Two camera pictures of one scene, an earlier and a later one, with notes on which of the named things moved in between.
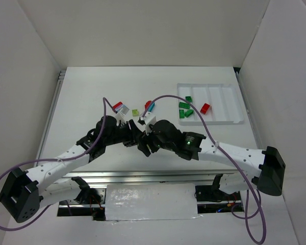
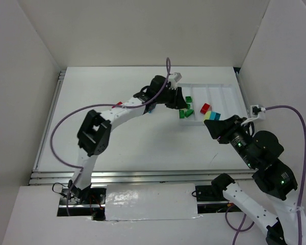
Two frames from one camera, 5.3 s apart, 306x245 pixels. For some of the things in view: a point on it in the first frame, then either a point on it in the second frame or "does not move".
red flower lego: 205,108 does not move
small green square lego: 188,98 does not move
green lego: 188,113 does not move
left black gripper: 129,131 → 174,96
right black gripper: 148,140 → 225,131
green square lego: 181,113 does not move
